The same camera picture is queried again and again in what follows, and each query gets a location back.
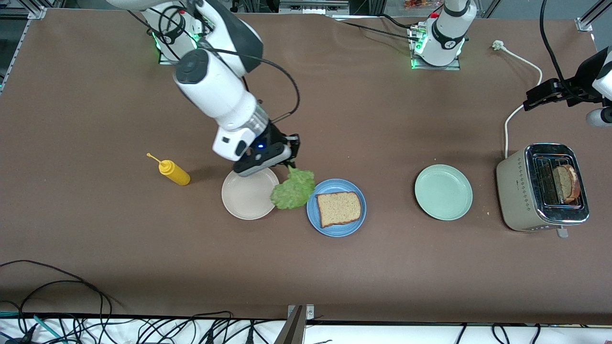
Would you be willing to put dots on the aluminium camera post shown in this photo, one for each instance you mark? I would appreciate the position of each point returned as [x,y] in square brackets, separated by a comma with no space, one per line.
[291,332]

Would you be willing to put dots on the yellow squeeze bottle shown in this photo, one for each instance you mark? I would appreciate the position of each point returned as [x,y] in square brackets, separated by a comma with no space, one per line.
[176,174]

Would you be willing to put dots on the orange snack package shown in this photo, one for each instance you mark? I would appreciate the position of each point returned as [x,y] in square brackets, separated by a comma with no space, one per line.
[416,4]

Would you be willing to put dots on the beige round plate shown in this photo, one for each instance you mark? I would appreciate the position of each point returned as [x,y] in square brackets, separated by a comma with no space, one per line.
[246,200]

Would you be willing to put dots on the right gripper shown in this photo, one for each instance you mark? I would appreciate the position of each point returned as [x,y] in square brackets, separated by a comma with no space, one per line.
[276,137]

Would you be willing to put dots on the mint green round plate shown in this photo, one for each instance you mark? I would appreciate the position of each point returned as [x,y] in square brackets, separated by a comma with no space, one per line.
[443,192]

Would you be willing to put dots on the blue round plate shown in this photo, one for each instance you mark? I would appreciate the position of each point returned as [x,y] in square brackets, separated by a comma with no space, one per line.
[337,184]

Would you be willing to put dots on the silver mounting bracket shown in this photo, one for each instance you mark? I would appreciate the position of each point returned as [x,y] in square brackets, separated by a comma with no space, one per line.
[310,313]

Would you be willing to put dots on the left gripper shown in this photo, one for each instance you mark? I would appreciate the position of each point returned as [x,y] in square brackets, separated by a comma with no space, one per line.
[572,91]

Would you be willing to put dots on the green lettuce leaf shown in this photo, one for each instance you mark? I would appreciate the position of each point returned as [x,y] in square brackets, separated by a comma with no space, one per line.
[294,191]

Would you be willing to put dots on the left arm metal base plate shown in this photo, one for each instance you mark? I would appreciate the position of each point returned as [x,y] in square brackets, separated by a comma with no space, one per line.
[454,67]

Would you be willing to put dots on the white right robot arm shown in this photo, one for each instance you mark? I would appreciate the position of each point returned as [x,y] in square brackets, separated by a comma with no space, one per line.
[215,91]

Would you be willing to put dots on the grey power strip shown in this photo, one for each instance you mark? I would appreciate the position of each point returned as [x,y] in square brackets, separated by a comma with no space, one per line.
[311,7]

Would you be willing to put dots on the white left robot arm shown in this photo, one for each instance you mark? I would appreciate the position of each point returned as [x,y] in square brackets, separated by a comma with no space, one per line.
[447,38]

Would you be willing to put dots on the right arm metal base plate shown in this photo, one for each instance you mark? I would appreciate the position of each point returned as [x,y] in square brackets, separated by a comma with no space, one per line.
[167,61]

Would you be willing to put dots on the aluminium frame profile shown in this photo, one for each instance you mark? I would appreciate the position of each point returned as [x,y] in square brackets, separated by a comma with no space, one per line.
[36,12]
[584,24]

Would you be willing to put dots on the beige chrome toaster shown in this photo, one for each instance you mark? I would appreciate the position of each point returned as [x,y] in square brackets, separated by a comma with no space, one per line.
[516,191]

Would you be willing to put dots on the brown bread slice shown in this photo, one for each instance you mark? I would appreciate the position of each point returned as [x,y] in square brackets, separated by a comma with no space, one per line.
[339,209]
[566,184]

